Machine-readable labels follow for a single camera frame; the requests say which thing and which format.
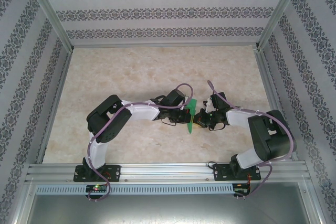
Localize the green paper sheet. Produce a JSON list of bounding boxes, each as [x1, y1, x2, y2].
[[183, 98, 198, 134]]

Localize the grey metal shelf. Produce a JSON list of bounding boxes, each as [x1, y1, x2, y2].
[[26, 194, 313, 224]]

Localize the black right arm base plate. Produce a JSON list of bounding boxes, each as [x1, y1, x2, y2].
[[213, 163, 262, 182]]

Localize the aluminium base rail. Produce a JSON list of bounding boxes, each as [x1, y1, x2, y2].
[[25, 163, 308, 183]]

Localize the slotted grey cable duct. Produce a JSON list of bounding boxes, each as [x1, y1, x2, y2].
[[35, 183, 234, 196]]

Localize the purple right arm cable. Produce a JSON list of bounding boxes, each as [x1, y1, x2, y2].
[[207, 79, 296, 198]]

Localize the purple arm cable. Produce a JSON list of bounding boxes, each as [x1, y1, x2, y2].
[[207, 79, 296, 198], [88, 83, 194, 202]]

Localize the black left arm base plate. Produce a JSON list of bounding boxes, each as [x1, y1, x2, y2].
[[73, 165, 122, 183]]

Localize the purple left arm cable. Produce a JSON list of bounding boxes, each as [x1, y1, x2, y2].
[[88, 83, 194, 202]]

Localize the aluminium frame post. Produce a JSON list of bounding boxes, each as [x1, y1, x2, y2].
[[256, 0, 314, 51], [25, 0, 74, 51]]

